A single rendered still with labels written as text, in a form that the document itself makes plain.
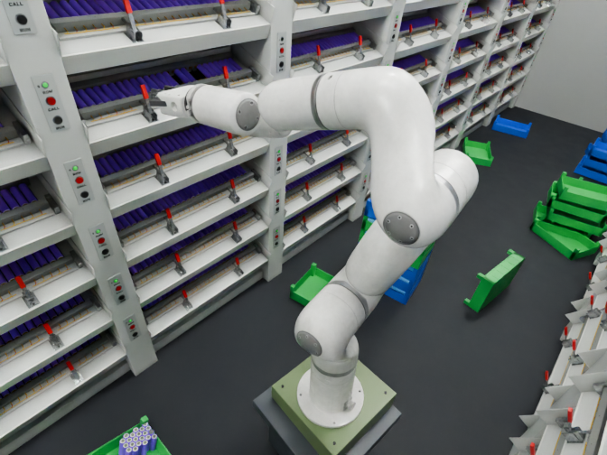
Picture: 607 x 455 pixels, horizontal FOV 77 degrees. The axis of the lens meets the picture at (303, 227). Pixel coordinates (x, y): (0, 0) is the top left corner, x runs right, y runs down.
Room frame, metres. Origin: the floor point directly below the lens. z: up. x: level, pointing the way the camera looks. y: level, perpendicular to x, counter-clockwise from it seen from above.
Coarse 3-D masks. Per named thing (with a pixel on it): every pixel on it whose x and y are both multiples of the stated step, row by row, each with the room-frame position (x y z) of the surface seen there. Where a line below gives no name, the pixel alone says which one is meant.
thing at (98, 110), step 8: (232, 72) 1.25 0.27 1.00; (240, 72) 1.27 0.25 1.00; (248, 72) 1.29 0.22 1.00; (200, 80) 1.16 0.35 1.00; (208, 80) 1.17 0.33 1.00; (216, 80) 1.19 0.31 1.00; (224, 80) 1.22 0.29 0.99; (232, 80) 1.23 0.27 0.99; (136, 96) 1.00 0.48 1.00; (104, 104) 0.93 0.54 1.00; (112, 104) 0.94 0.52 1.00; (120, 104) 0.95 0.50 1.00; (128, 104) 0.97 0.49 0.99; (136, 104) 0.99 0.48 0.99; (80, 112) 0.87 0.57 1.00; (88, 112) 0.88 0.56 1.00; (96, 112) 0.90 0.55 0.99; (104, 112) 0.92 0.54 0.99; (112, 112) 0.93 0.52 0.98; (96, 120) 0.88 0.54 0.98
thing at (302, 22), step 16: (304, 0) 1.50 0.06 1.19; (320, 0) 1.51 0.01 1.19; (336, 0) 1.64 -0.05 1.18; (352, 0) 1.68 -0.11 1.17; (368, 0) 1.70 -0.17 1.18; (384, 0) 1.83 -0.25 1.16; (304, 16) 1.41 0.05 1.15; (320, 16) 1.46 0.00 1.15; (336, 16) 1.53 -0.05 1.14; (352, 16) 1.62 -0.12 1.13; (368, 16) 1.71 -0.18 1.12
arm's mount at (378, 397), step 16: (304, 368) 0.63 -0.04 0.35; (368, 368) 0.64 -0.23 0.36; (288, 384) 0.57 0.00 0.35; (368, 384) 0.59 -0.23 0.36; (384, 384) 0.59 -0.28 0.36; (288, 400) 0.52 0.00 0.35; (368, 400) 0.54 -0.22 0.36; (384, 400) 0.54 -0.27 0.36; (288, 416) 0.51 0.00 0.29; (304, 416) 0.48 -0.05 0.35; (368, 416) 0.49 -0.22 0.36; (304, 432) 0.46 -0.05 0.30; (320, 432) 0.44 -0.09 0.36; (336, 432) 0.44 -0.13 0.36; (352, 432) 0.44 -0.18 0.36; (320, 448) 0.42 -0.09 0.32; (336, 448) 0.40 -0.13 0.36
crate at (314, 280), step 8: (312, 264) 1.35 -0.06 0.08; (312, 272) 1.34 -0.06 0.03; (320, 272) 1.34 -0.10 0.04; (304, 280) 1.30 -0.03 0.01; (312, 280) 1.31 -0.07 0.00; (320, 280) 1.32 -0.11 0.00; (328, 280) 1.31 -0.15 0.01; (296, 288) 1.24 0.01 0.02; (304, 288) 1.25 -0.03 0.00; (312, 288) 1.26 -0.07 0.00; (320, 288) 1.26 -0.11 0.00; (296, 296) 1.17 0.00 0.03; (304, 296) 1.20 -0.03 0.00; (312, 296) 1.21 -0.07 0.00; (304, 304) 1.15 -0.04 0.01
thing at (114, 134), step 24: (216, 48) 1.32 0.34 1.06; (240, 48) 1.37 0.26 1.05; (96, 72) 1.01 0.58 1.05; (264, 72) 1.30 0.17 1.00; (120, 120) 0.92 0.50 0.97; (144, 120) 0.95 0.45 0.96; (168, 120) 0.98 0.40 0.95; (192, 120) 1.05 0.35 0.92; (96, 144) 0.83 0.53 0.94; (120, 144) 0.88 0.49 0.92
